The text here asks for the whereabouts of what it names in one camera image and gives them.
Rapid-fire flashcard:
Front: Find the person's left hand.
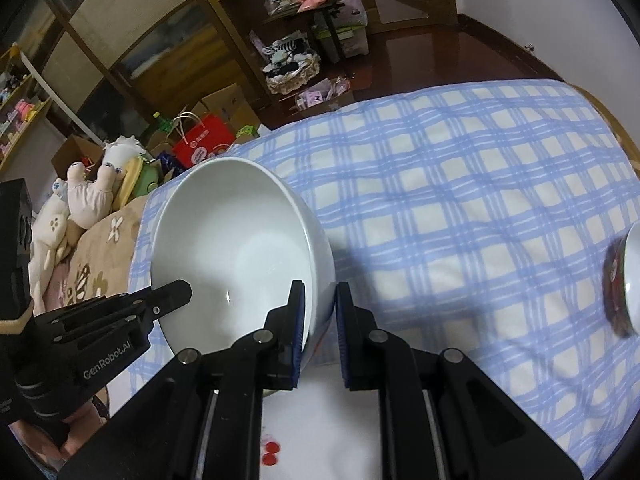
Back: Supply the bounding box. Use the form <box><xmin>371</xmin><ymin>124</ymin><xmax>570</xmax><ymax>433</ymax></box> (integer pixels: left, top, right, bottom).
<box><xmin>10</xmin><ymin>387</ymin><xmax>108</xmax><ymax>468</ymax></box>

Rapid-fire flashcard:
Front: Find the white plush toy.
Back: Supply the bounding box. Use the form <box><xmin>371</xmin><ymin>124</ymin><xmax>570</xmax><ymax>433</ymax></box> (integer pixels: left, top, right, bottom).
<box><xmin>102</xmin><ymin>135</ymin><xmax>148</xmax><ymax>166</ymax></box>

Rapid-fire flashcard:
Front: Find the white bowl with dark outside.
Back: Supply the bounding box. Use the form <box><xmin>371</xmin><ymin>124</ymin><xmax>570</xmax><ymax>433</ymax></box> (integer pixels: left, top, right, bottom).
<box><xmin>602</xmin><ymin>220</ymin><xmax>640</xmax><ymax>338</ymax></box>

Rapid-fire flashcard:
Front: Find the white bowl with cartoon print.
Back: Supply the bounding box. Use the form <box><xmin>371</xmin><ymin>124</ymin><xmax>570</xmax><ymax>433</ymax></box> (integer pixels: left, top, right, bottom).
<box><xmin>150</xmin><ymin>157</ymin><xmax>337</xmax><ymax>361</ymax></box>

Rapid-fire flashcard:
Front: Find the pile of pink packets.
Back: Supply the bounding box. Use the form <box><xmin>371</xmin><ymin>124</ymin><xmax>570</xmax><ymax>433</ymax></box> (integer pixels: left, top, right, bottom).
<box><xmin>295</xmin><ymin>76</ymin><xmax>351</xmax><ymax>111</ymax></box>

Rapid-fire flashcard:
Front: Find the wooden side shelf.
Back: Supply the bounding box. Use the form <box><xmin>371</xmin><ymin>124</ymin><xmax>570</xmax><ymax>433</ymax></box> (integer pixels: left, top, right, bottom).
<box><xmin>0</xmin><ymin>42</ymin><xmax>56</xmax><ymax>171</ymax></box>

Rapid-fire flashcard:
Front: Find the large white cherry plate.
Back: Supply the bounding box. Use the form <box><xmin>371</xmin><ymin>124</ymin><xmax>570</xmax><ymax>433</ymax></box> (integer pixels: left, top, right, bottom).
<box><xmin>107</xmin><ymin>350</ymin><xmax>388</xmax><ymax>480</ymax></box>

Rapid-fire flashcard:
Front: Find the clear storage box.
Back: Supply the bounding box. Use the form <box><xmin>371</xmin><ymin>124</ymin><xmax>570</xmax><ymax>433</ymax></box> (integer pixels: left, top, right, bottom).
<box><xmin>312</xmin><ymin>0</ymin><xmax>371</xmax><ymax>61</ymax></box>

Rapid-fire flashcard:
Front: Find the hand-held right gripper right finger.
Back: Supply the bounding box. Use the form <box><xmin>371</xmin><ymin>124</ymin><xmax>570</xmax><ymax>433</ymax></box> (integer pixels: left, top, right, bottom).
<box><xmin>336</xmin><ymin>281</ymin><xmax>586</xmax><ymax>480</ymax></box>

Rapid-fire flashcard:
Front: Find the cream plush toy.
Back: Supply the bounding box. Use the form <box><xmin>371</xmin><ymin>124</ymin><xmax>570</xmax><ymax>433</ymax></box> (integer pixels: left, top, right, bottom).
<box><xmin>27</xmin><ymin>180</ymin><xmax>71</xmax><ymax>301</ymax></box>

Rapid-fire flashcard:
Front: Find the red paper bag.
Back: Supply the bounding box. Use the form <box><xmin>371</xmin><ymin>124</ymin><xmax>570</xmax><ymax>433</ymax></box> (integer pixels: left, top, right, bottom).
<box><xmin>172</xmin><ymin>112</ymin><xmax>236</xmax><ymax>168</ymax></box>

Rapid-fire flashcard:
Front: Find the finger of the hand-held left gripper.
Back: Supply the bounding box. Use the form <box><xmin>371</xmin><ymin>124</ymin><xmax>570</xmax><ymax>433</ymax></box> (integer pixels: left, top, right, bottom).
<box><xmin>107</xmin><ymin>280</ymin><xmax>193</xmax><ymax>323</ymax></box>

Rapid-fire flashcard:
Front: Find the black stand table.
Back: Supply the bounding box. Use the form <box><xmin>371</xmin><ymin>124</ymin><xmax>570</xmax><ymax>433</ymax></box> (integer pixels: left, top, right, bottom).
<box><xmin>262</xmin><ymin>0</ymin><xmax>361</xmax><ymax>58</ymax></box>

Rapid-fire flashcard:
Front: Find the wooden shelf unit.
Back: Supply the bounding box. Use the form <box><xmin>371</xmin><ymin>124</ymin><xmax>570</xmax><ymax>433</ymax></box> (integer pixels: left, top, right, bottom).
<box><xmin>170</xmin><ymin>0</ymin><xmax>301</xmax><ymax>126</ymax></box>

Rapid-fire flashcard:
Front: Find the cardboard box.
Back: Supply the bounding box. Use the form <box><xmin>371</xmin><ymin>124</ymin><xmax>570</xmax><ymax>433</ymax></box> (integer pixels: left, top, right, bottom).
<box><xmin>192</xmin><ymin>82</ymin><xmax>261</xmax><ymax>133</ymax></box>
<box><xmin>50</xmin><ymin>132</ymin><xmax>108</xmax><ymax>178</ymax></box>

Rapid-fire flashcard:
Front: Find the dark blue bag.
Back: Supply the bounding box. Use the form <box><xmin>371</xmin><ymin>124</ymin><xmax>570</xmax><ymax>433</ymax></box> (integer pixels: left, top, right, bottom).
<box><xmin>155</xmin><ymin>152</ymin><xmax>188</xmax><ymax>181</ymax></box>

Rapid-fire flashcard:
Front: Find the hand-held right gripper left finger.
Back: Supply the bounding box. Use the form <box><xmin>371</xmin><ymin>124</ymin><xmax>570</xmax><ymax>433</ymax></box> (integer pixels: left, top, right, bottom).
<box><xmin>57</xmin><ymin>280</ymin><xmax>307</xmax><ymax>480</ymax></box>

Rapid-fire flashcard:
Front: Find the blue plaid cloth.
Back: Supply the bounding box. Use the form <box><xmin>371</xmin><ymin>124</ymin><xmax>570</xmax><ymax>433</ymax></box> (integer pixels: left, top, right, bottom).
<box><xmin>127</xmin><ymin>79</ymin><xmax>640</xmax><ymax>480</ymax></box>

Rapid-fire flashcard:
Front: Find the wooden wardrobe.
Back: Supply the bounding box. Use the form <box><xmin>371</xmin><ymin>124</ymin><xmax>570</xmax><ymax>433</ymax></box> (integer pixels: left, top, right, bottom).
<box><xmin>0</xmin><ymin>0</ymin><xmax>241</xmax><ymax>171</ymax></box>

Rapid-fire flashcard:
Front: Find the basket of socks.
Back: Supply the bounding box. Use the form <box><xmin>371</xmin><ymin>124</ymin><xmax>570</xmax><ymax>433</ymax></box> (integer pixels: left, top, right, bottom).
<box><xmin>250</xmin><ymin>30</ymin><xmax>322</xmax><ymax>95</ymax></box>

